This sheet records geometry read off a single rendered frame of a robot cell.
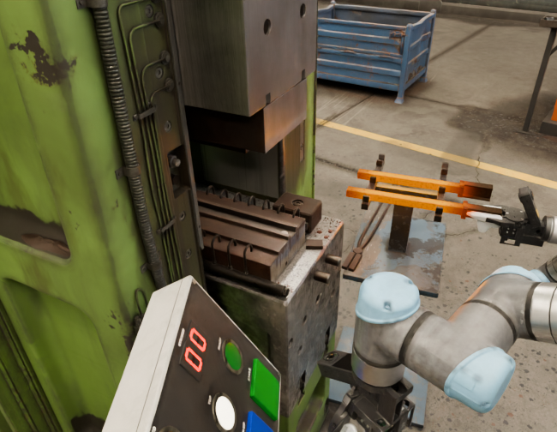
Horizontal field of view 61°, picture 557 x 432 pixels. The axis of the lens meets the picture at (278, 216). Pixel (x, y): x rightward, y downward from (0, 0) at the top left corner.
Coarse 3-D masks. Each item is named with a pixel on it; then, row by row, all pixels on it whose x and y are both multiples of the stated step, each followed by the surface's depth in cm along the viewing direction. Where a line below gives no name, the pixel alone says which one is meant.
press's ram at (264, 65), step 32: (192, 0) 79; (224, 0) 76; (256, 0) 78; (288, 0) 88; (192, 32) 82; (224, 32) 79; (256, 32) 81; (288, 32) 91; (192, 64) 86; (224, 64) 83; (256, 64) 83; (288, 64) 94; (192, 96) 89; (224, 96) 86; (256, 96) 86
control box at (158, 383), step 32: (192, 288) 74; (160, 320) 70; (192, 320) 70; (224, 320) 78; (160, 352) 64; (224, 352) 74; (256, 352) 83; (128, 384) 62; (160, 384) 59; (192, 384) 64; (224, 384) 71; (128, 416) 57; (160, 416) 56; (192, 416) 61
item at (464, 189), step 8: (360, 176) 153; (368, 176) 152; (376, 176) 151; (384, 176) 151; (392, 176) 151; (400, 176) 151; (408, 176) 150; (400, 184) 150; (408, 184) 149; (416, 184) 148; (424, 184) 147; (432, 184) 147; (440, 184) 146; (448, 184) 146; (456, 184) 145; (464, 184) 143; (472, 184) 143; (480, 184) 143; (488, 184) 143; (456, 192) 145; (464, 192) 145; (472, 192) 144; (480, 192) 143; (488, 192) 143; (488, 200) 143
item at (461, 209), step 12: (348, 192) 144; (360, 192) 143; (372, 192) 143; (384, 192) 143; (396, 204) 141; (408, 204) 139; (420, 204) 138; (432, 204) 137; (444, 204) 136; (456, 204) 136; (468, 204) 135; (468, 216) 135
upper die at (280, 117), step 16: (304, 80) 103; (288, 96) 98; (304, 96) 105; (192, 112) 98; (208, 112) 96; (224, 112) 94; (256, 112) 91; (272, 112) 93; (288, 112) 100; (304, 112) 108; (192, 128) 100; (208, 128) 98; (224, 128) 96; (240, 128) 94; (256, 128) 93; (272, 128) 95; (288, 128) 102; (224, 144) 98; (240, 144) 96; (256, 144) 95; (272, 144) 96
